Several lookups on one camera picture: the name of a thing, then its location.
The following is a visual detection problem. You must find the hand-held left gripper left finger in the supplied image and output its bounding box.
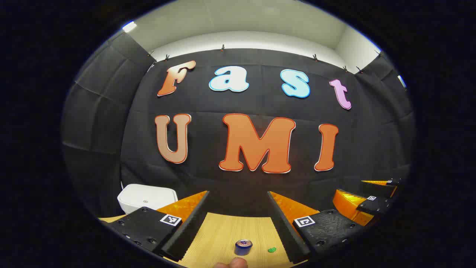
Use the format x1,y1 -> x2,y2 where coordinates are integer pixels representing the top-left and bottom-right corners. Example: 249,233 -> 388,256
106,191 -> 210,262

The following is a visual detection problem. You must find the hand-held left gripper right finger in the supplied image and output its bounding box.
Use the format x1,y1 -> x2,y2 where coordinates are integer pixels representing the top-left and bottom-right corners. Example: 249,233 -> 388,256
267,191 -> 367,265

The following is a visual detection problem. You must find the blue pop can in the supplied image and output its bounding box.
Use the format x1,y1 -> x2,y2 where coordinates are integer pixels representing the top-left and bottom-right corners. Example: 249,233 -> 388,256
234,239 -> 253,256

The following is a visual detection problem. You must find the white desktop garbage bin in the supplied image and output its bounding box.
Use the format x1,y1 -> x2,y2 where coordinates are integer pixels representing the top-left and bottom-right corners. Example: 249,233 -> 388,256
117,184 -> 178,215

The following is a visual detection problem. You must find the wooden desktop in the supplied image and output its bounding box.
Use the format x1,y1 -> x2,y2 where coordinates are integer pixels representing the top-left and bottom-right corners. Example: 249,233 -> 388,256
99,212 -> 309,268

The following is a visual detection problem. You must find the black backdrop cloth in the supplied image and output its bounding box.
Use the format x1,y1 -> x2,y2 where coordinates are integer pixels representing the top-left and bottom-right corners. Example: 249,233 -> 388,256
61,32 -> 415,224

